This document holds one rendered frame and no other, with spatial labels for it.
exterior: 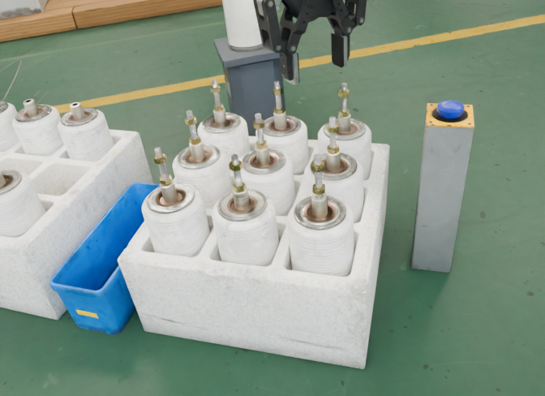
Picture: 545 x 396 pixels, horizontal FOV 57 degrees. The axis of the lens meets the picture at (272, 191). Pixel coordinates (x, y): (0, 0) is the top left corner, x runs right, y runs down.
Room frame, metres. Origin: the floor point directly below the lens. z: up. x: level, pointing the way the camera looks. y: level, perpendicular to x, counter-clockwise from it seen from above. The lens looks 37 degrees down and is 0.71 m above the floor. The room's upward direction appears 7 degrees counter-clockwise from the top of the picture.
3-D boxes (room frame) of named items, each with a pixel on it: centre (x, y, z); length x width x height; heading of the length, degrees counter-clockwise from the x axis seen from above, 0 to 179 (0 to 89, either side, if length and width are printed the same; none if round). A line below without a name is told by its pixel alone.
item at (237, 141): (0.86, 0.08, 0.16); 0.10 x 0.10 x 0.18
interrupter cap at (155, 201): (0.63, 0.16, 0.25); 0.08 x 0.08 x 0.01
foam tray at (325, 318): (0.71, 0.01, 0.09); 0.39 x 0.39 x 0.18; 71
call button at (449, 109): (0.68, -0.29, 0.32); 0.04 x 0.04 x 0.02
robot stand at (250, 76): (1.13, 0.01, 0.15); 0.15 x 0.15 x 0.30; 10
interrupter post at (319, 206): (0.56, -0.06, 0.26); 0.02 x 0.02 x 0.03
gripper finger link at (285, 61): (0.54, -0.03, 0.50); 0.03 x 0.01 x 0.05; 118
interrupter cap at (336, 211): (0.56, -0.06, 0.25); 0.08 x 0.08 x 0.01
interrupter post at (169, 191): (0.63, 0.16, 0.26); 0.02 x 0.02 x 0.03
